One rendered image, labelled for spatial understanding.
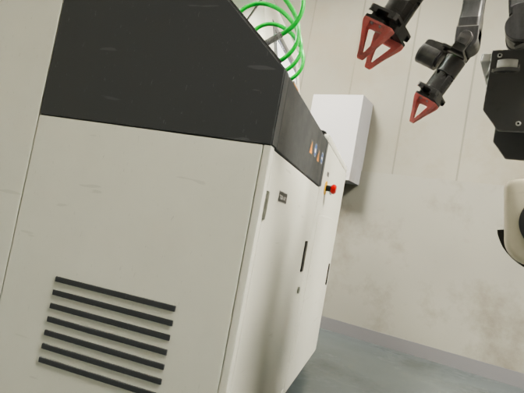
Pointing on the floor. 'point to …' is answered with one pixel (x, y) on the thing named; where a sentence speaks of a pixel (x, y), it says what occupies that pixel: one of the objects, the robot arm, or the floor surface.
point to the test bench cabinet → (131, 260)
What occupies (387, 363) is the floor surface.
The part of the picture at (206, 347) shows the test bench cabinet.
